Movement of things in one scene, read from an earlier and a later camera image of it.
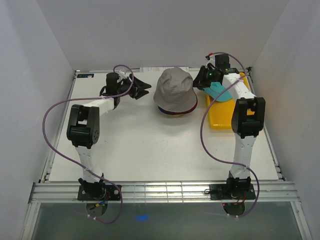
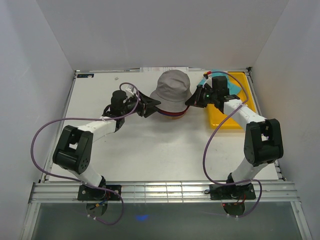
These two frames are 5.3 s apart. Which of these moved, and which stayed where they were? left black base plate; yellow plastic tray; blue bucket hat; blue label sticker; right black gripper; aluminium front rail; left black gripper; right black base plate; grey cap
Moved: right black gripper; left black gripper; blue bucket hat
Stayed: grey cap; aluminium front rail; yellow plastic tray; left black base plate; blue label sticker; right black base plate
